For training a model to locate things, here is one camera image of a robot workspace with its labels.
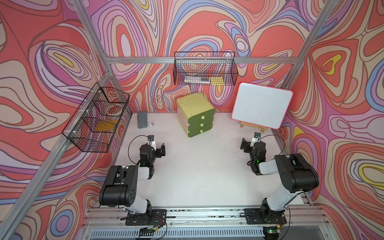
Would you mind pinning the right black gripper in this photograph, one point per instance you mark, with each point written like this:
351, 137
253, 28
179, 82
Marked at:
247, 145

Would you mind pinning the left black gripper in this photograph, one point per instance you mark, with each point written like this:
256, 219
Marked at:
157, 154

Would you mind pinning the green yellow drawer cabinet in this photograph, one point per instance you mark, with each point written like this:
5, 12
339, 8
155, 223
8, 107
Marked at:
195, 114

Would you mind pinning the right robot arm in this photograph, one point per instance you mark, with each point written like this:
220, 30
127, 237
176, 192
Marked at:
296, 174

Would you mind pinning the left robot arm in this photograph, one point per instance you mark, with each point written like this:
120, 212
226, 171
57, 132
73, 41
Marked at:
120, 189

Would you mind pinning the wooden whiteboard easel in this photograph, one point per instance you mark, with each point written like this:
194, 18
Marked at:
263, 129

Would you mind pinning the small white clip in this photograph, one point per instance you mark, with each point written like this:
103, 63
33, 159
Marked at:
151, 123

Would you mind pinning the grey whiteboard eraser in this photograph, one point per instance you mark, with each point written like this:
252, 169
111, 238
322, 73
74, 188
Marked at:
142, 119

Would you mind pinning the pink framed whiteboard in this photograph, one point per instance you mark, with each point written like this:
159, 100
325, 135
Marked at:
261, 105

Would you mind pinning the yellow item in back basket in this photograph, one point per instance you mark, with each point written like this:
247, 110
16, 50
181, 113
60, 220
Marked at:
217, 81

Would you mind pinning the yellow item in basket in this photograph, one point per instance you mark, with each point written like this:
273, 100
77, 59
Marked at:
105, 126
217, 81

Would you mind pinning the yellow item in left basket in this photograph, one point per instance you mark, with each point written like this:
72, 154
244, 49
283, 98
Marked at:
105, 126

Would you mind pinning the green circuit board left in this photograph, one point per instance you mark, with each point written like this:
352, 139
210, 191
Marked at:
147, 231

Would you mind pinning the green circuit board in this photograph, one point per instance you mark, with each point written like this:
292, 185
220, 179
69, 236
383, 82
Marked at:
271, 230
147, 231

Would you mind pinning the green circuit board right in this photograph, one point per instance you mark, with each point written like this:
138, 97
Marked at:
271, 230

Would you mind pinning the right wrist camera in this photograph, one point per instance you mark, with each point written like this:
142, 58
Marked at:
256, 138

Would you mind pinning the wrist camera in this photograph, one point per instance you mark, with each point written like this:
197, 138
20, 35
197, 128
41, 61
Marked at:
151, 141
256, 138

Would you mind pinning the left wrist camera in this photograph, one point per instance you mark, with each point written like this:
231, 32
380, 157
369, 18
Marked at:
151, 141

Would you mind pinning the left wire basket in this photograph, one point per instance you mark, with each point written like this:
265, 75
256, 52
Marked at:
100, 104

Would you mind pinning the wire basket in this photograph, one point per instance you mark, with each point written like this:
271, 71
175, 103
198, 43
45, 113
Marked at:
100, 104
196, 67

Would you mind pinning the back wire basket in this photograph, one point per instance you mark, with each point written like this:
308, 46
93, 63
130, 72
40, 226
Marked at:
196, 67

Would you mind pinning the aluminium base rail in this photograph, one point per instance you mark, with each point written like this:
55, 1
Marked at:
304, 222

